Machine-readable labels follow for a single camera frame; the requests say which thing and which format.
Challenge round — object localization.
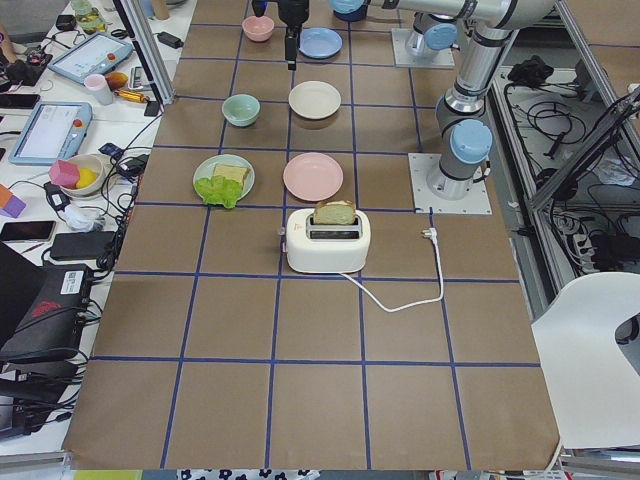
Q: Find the pink cube block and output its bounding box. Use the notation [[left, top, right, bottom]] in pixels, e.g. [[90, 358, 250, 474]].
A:
[[48, 160, 80, 189]]

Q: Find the white toaster power cable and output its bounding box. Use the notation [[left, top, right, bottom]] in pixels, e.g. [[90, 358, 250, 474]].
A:
[[337, 227, 446, 314]]

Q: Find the near teach pendant tablet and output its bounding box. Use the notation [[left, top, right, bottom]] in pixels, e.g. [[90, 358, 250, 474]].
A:
[[8, 101, 93, 166]]

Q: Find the green plate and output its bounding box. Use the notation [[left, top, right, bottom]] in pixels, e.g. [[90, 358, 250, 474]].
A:
[[193, 154, 255, 209]]

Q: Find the white chair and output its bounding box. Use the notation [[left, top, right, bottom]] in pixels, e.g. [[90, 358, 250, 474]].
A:
[[532, 272, 639, 449]]

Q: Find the far teach pendant tablet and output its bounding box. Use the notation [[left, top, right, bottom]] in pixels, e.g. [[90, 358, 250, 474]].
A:
[[47, 32, 133, 84]]

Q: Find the aluminium frame post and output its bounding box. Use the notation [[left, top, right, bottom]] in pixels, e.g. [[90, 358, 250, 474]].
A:
[[114, 0, 175, 106]]

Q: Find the pink cup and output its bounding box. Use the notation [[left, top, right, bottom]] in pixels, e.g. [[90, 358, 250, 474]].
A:
[[83, 74, 114, 105]]

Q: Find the white toaster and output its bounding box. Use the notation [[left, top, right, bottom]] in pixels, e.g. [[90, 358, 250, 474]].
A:
[[283, 208, 371, 274]]

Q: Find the green lettuce leaf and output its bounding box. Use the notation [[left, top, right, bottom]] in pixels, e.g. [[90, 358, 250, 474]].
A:
[[194, 175, 243, 209]]

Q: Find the pink plate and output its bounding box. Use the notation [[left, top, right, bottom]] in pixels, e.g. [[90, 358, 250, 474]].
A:
[[283, 152, 343, 202]]

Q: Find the bread slice on plate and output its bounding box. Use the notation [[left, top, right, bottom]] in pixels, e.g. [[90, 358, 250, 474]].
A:
[[212, 164, 250, 188]]

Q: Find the white plate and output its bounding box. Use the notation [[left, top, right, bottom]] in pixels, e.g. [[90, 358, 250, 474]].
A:
[[288, 81, 341, 120]]

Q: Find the dark blue pot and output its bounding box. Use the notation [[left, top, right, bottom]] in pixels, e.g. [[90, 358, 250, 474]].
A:
[[328, 0, 369, 22]]

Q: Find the blue plate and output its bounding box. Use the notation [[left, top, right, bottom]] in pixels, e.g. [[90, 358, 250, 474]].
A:
[[300, 27, 343, 59]]

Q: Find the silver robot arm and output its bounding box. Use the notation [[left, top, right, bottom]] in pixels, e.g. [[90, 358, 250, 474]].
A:
[[427, 1, 554, 201], [252, 1, 521, 74]]

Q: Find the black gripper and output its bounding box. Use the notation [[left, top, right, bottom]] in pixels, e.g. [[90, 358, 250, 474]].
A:
[[278, 0, 310, 70]]

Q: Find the black power adapter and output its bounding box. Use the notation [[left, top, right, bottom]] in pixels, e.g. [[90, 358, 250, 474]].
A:
[[156, 31, 184, 49]]

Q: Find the yellow fruit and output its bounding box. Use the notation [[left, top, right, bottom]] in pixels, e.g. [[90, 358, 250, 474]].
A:
[[75, 167, 98, 190]]

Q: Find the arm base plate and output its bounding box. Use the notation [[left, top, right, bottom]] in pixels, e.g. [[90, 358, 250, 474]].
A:
[[408, 153, 492, 215], [391, 28, 455, 70]]

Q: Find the bread slice in toaster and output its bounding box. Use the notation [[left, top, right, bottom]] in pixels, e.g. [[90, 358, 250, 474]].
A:
[[313, 200, 356, 225]]

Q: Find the orange metal cylinder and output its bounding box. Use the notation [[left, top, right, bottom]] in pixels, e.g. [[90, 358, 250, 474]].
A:
[[114, 90, 150, 104]]

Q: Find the purple block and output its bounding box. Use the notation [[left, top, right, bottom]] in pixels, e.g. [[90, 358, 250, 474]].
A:
[[0, 185, 26, 218]]

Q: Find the smartphone on desk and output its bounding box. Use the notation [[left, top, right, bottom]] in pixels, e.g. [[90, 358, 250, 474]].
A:
[[1, 220, 57, 242]]

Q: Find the pink bowl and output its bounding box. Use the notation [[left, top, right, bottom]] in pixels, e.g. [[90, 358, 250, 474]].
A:
[[242, 16, 275, 43]]

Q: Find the beige bowl with fruit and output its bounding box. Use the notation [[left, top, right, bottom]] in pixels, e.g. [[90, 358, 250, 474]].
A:
[[61, 153, 110, 199]]

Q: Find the black laptop computer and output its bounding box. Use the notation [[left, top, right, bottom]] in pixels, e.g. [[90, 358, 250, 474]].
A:
[[1, 244, 98, 438]]

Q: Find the green bowl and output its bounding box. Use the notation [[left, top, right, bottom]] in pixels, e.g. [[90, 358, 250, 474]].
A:
[[222, 94, 261, 127]]

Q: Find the teach pendant tablet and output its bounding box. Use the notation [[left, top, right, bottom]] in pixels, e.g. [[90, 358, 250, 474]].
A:
[[47, 32, 133, 84], [8, 101, 93, 166]]

